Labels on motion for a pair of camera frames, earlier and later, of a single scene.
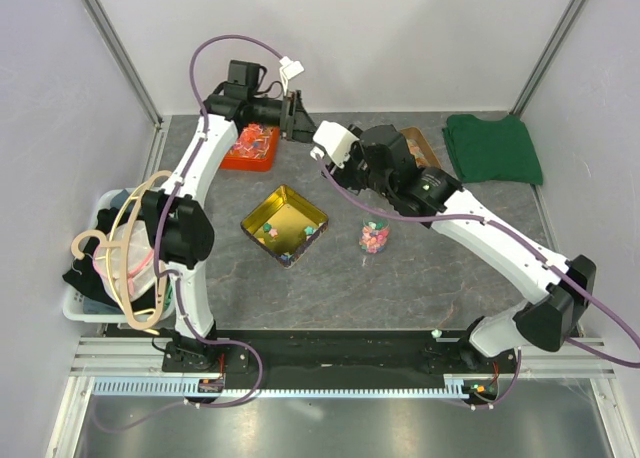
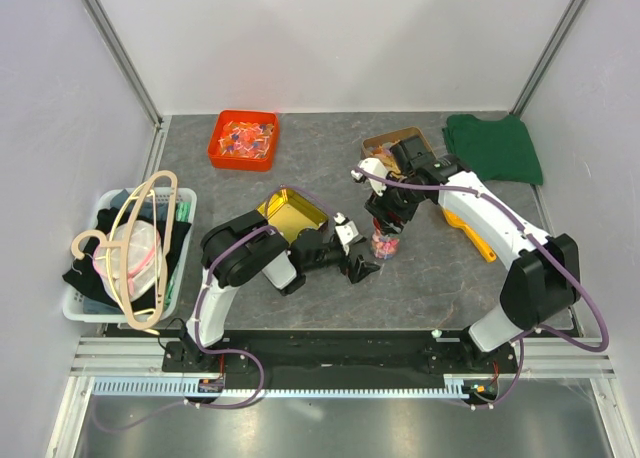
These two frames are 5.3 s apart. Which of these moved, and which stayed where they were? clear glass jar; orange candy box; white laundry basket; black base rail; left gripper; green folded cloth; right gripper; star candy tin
Moved: clear glass jar; right gripper; left gripper
Stayed: orange candy box; star candy tin; black base rail; green folded cloth; white laundry basket
